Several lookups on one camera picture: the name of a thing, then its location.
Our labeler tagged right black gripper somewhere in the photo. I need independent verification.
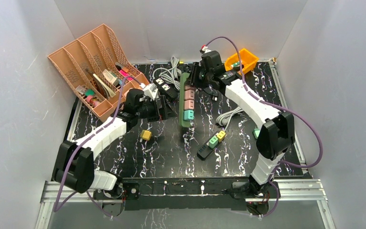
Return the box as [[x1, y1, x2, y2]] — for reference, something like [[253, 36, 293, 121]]
[[184, 62, 213, 89]]

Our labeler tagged yellow plug adapter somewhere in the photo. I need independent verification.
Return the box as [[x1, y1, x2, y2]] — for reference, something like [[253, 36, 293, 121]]
[[140, 130, 152, 141]]

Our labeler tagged dark green power strip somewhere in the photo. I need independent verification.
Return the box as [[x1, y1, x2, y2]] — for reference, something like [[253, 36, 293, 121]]
[[178, 73, 191, 128]]

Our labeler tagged pink plug adapter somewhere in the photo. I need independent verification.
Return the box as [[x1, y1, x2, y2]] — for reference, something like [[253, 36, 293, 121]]
[[184, 89, 195, 100], [184, 100, 195, 110], [184, 85, 196, 92]]

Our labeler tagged teal plug adapter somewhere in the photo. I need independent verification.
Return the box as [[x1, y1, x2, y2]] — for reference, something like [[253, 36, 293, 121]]
[[183, 110, 194, 121]]

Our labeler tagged black power strip with USB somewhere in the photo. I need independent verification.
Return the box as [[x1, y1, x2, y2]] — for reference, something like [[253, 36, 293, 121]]
[[197, 133, 224, 160]]

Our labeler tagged mint green plug adapter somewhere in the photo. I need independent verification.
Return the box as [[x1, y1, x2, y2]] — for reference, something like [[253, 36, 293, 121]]
[[253, 128, 260, 139]]

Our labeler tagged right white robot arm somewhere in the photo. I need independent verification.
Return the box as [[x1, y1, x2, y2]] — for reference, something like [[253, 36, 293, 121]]
[[188, 51, 295, 198]]

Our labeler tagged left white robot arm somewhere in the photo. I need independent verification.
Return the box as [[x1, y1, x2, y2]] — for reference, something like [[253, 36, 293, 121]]
[[51, 89, 177, 198]]

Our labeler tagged orange plastic bin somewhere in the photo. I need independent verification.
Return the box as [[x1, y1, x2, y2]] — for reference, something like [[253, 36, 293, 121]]
[[224, 48, 259, 74]]

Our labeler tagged peach desk file organizer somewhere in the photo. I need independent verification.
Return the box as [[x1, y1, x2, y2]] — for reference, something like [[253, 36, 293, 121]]
[[48, 24, 149, 121]]

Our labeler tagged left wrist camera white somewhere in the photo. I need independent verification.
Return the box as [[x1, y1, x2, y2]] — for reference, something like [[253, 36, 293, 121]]
[[140, 83, 158, 100]]

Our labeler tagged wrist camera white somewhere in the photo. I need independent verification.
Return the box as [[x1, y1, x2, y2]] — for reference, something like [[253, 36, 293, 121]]
[[140, 83, 158, 100], [200, 45, 211, 54]]

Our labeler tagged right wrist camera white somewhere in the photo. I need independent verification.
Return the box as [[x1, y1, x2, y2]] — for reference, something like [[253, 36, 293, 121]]
[[200, 45, 211, 54]]

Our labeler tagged grey coiled cable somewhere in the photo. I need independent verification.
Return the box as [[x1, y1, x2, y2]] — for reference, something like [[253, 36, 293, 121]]
[[215, 106, 244, 131]]

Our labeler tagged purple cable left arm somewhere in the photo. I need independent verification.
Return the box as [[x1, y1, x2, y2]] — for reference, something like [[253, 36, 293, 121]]
[[52, 75, 142, 219]]

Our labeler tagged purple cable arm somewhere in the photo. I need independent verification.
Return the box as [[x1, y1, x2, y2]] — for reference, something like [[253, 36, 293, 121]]
[[52, 75, 142, 219], [204, 36, 324, 218]]

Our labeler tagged aluminium frame rail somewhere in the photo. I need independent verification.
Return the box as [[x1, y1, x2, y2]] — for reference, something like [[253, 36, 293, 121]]
[[35, 176, 335, 229]]

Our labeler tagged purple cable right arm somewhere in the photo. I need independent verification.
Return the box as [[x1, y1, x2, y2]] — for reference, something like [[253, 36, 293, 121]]
[[204, 36, 324, 218]]

